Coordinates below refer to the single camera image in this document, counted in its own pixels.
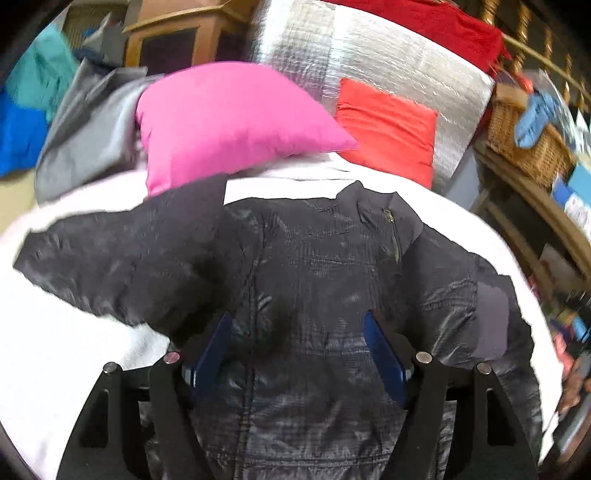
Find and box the black quilted jacket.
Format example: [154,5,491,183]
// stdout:
[14,177,542,479]

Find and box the white bed cover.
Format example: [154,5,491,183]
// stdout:
[1,153,563,479]

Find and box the wooden side table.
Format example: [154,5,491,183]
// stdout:
[471,141,590,300]

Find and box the blue cardboard box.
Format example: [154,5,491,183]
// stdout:
[551,164,591,238]

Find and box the wicker basket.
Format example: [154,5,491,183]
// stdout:
[486,94,575,191]

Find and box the grey garment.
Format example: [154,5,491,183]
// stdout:
[34,59,161,205]

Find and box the red-orange pillow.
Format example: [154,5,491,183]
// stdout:
[335,78,438,189]

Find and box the pink pillow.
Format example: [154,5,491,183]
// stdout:
[136,62,358,196]

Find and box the blue jacket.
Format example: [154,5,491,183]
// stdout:
[0,89,48,177]

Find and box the light blue cloth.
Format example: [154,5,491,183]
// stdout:
[514,91,559,149]

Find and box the teal shirt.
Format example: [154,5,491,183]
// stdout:
[5,23,79,124]

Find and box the wooden stair railing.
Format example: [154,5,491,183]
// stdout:
[463,1,590,113]

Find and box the wooden pillar cabinet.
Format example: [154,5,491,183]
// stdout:
[124,0,259,75]

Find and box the red blanket on panel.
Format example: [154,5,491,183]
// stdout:
[332,0,511,74]

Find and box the silver foil insulation panel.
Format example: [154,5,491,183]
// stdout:
[246,0,494,194]

